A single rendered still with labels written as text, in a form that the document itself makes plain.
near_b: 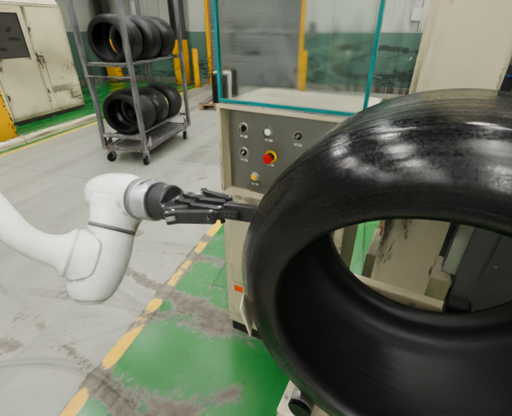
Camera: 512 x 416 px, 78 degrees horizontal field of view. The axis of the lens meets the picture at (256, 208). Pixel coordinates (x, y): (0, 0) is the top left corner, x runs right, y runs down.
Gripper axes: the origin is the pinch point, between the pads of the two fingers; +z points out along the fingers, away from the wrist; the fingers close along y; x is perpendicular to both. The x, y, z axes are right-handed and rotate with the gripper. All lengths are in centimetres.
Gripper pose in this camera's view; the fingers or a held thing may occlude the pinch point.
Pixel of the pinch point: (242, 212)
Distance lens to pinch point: 57.1
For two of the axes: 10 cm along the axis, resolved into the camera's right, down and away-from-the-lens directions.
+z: 8.8, 1.1, -4.7
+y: 4.6, -4.4, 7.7
